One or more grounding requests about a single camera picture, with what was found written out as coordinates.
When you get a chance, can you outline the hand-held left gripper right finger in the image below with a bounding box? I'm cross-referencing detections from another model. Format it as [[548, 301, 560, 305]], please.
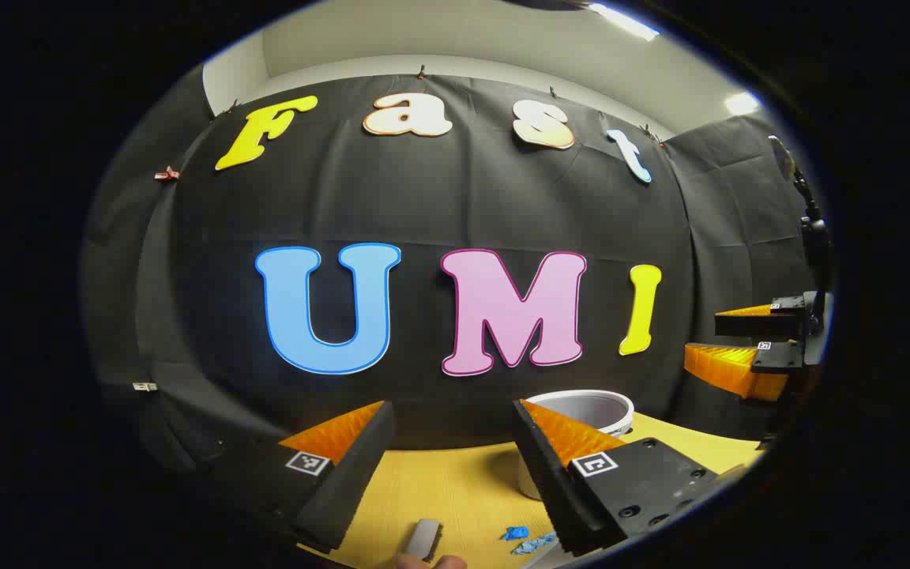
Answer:
[[512, 399, 744, 558]]

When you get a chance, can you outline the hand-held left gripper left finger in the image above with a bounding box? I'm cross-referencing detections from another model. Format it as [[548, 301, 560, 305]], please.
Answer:
[[202, 400, 397, 554]]

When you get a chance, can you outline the white ribbed garbage bin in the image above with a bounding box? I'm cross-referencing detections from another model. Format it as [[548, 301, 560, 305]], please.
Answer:
[[517, 389, 635, 500]]

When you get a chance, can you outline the small grey broom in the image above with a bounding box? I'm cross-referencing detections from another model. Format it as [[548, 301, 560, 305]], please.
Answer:
[[406, 518, 444, 563]]

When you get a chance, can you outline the yellow wooden desktop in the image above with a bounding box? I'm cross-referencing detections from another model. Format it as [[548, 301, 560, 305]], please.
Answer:
[[297, 411, 765, 569]]

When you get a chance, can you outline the black backdrop cloth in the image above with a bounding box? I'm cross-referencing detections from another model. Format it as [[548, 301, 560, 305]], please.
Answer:
[[80, 63, 823, 483]]

